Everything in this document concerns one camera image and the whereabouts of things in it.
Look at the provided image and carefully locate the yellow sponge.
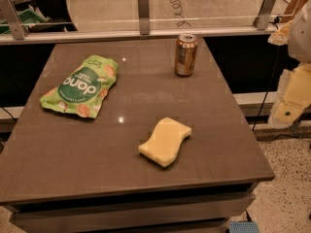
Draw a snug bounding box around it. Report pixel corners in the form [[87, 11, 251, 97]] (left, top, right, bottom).
[[138, 117, 192, 168]]

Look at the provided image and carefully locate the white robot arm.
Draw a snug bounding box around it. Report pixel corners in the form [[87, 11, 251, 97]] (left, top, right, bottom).
[[268, 0, 311, 125]]

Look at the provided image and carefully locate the metal panel bracket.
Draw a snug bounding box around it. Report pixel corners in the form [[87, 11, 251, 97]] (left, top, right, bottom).
[[253, 0, 276, 30], [0, 0, 27, 40], [137, 0, 150, 35]]

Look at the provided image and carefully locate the coiled black cable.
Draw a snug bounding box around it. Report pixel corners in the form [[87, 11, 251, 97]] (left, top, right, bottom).
[[162, 0, 192, 28]]

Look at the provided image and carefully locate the left metal panel bracket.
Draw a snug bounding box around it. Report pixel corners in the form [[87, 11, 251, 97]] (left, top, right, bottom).
[[0, 0, 27, 40]]

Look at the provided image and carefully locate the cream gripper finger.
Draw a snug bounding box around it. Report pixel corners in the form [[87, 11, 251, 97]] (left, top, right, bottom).
[[268, 20, 293, 46], [268, 63, 311, 125]]

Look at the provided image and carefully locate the grey table drawer front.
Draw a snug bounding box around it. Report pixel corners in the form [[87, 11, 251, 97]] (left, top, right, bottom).
[[10, 192, 255, 233]]

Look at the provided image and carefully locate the right metal panel bracket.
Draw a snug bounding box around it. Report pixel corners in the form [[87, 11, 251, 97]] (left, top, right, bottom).
[[253, 0, 276, 30]]

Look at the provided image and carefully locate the orange soda can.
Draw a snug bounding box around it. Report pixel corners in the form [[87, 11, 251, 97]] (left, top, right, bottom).
[[174, 33, 197, 77]]

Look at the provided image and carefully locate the blue box on floor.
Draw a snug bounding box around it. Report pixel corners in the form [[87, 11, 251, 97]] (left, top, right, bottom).
[[228, 221, 259, 233]]

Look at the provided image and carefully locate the middle metal panel bracket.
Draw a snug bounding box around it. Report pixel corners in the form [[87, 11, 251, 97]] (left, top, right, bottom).
[[137, 0, 150, 35]]

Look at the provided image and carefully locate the green tray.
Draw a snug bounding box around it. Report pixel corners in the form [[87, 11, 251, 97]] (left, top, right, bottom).
[[0, 9, 48, 34]]

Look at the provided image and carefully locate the clear acrylic barrier panel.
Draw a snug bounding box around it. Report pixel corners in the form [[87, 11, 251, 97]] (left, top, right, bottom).
[[1, 0, 306, 45]]

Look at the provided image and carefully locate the green rice chip bag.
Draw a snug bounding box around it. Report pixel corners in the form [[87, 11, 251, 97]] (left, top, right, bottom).
[[40, 55, 119, 118]]

